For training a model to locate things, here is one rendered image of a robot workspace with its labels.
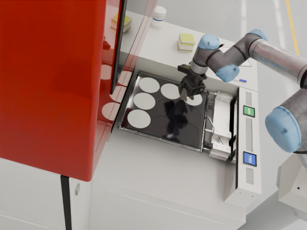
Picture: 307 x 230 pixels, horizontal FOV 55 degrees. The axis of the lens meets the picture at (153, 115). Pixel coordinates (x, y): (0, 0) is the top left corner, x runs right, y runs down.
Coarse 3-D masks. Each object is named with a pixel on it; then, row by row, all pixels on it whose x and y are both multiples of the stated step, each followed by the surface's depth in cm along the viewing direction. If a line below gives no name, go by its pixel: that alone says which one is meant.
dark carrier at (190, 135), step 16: (160, 80) 144; (160, 96) 137; (128, 112) 128; (160, 112) 131; (176, 112) 133; (192, 112) 135; (128, 128) 123; (144, 128) 124; (160, 128) 126; (176, 128) 127; (192, 128) 129; (192, 144) 124
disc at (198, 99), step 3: (195, 96) 142; (198, 96) 142; (189, 99) 140; (195, 99) 140; (198, 99) 141; (201, 99) 141; (186, 102) 138; (189, 102) 138; (192, 102) 139; (195, 102) 139; (198, 102) 140
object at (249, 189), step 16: (240, 96) 139; (256, 96) 142; (240, 112) 133; (256, 112) 135; (240, 128) 127; (256, 128) 128; (240, 144) 121; (256, 144) 123; (240, 160) 116; (240, 176) 111; (256, 176) 113; (240, 192) 110; (256, 192) 108
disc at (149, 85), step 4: (140, 80) 141; (144, 80) 142; (148, 80) 142; (152, 80) 143; (140, 84) 140; (144, 84) 140; (148, 84) 141; (152, 84) 141; (156, 84) 142; (144, 88) 139; (148, 88) 139; (152, 88) 140; (156, 88) 140; (148, 92) 137; (152, 92) 138
